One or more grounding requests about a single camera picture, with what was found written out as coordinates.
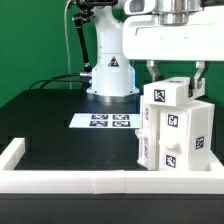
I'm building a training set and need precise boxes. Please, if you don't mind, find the black cable bundle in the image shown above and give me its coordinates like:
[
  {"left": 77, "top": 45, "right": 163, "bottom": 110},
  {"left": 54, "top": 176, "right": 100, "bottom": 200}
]
[{"left": 29, "top": 73, "right": 93, "bottom": 90}]

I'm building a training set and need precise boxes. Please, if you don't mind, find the small white cabinet top block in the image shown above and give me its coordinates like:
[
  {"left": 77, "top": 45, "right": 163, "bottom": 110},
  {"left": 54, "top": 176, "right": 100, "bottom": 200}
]
[{"left": 143, "top": 77, "right": 205, "bottom": 107}]

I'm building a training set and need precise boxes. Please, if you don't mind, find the white cabinet body box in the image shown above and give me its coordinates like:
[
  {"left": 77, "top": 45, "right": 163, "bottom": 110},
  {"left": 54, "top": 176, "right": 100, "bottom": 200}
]
[{"left": 135, "top": 96, "right": 215, "bottom": 171}]

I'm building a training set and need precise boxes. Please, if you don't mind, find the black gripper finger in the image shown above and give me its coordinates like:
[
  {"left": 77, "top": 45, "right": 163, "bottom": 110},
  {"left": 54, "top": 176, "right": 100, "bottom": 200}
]
[
  {"left": 147, "top": 60, "right": 164, "bottom": 82},
  {"left": 188, "top": 61, "right": 209, "bottom": 97}
]

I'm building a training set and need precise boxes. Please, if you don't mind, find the white fiducial marker sheet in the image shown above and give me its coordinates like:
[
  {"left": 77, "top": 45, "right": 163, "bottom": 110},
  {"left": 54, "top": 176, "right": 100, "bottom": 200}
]
[{"left": 69, "top": 113, "right": 140, "bottom": 129}]

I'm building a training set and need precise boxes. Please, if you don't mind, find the white hanging cable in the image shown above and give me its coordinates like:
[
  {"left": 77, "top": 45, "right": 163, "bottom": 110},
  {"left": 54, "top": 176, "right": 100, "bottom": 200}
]
[{"left": 63, "top": 0, "right": 74, "bottom": 90}]

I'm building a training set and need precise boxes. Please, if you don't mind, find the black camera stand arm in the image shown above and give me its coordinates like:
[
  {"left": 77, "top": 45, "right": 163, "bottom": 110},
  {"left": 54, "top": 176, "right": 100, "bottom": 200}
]
[{"left": 72, "top": 0, "right": 118, "bottom": 72}]

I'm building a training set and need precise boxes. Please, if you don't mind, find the white U-shaped fence frame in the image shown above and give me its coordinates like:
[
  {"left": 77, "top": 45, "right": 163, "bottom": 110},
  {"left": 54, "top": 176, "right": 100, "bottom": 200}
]
[{"left": 0, "top": 138, "right": 224, "bottom": 194}]

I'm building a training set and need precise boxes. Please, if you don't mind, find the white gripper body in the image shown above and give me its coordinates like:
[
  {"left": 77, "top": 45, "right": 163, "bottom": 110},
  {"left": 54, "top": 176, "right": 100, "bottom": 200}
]
[{"left": 123, "top": 6, "right": 224, "bottom": 61}]

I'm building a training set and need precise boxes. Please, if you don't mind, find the white door panel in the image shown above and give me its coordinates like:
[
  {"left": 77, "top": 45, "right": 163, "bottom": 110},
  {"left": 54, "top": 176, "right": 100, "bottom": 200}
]
[
  {"left": 135, "top": 103, "right": 157, "bottom": 170},
  {"left": 159, "top": 108, "right": 187, "bottom": 171}
]

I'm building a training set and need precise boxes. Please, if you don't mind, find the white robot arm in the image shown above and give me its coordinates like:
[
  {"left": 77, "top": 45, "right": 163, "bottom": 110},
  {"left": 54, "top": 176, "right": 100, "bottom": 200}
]
[{"left": 87, "top": 0, "right": 224, "bottom": 101}]

